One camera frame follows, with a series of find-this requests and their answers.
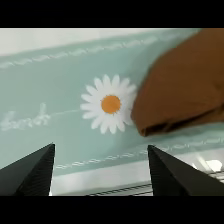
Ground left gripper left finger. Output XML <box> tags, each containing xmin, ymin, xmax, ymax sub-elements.
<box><xmin>0</xmin><ymin>142</ymin><xmax>56</xmax><ymax>197</ymax></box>

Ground brown T-shirt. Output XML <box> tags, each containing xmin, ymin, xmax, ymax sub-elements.
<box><xmin>130</xmin><ymin>28</ymin><xmax>224</xmax><ymax>138</ymax></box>

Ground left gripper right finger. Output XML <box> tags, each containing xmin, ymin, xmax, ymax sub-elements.
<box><xmin>147</xmin><ymin>144</ymin><xmax>224</xmax><ymax>197</ymax></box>

